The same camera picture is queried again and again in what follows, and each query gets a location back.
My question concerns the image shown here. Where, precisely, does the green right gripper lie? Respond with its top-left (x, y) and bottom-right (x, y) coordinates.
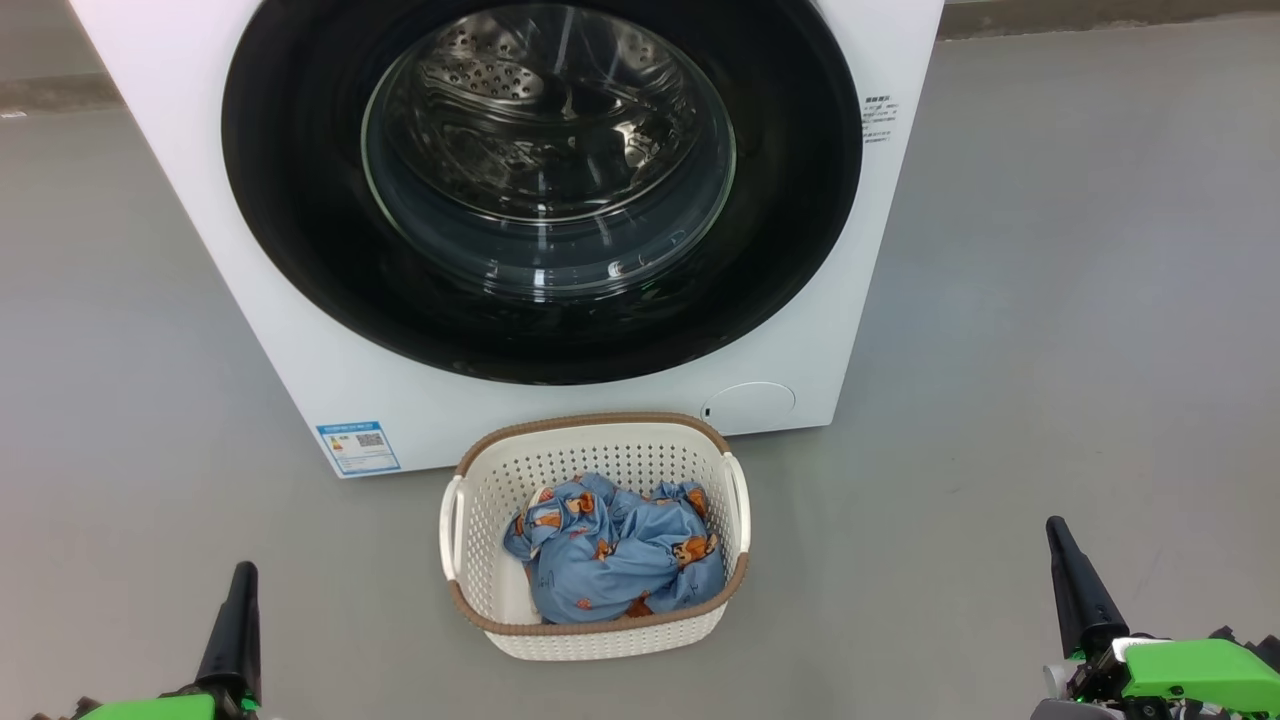
top-left (1030, 517), bottom-right (1280, 720)

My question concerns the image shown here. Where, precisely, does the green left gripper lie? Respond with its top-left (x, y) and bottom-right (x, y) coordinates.
top-left (30, 562), bottom-right (263, 720)

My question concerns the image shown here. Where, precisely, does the blue bear-print clothing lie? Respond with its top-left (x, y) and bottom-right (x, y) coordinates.
top-left (503, 473), bottom-right (626, 561)
top-left (528, 483), bottom-right (728, 625)

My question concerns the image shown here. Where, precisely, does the black-rimmed glass washer door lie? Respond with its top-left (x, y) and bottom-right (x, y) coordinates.
top-left (221, 0), bottom-right (864, 386)

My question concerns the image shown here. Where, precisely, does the white front-load washing machine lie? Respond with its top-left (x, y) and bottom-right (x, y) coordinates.
top-left (68, 0), bottom-right (946, 479)

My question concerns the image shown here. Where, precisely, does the stainless steel washing machine drum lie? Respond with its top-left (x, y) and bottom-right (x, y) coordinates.
top-left (385, 5), bottom-right (703, 229)

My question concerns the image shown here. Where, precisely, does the blue energy label sticker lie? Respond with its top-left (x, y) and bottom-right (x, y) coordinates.
top-left (316, 421), bottom-right (402, 475)

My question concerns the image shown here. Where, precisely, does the cream laundry basket brown rim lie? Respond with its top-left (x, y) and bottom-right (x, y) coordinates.
top-left (438, 412), bottom-right (752, 662)

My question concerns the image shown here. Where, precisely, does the round white filter cover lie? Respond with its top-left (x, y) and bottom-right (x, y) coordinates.
top-left (700, 382), bottom-right (797, 433)

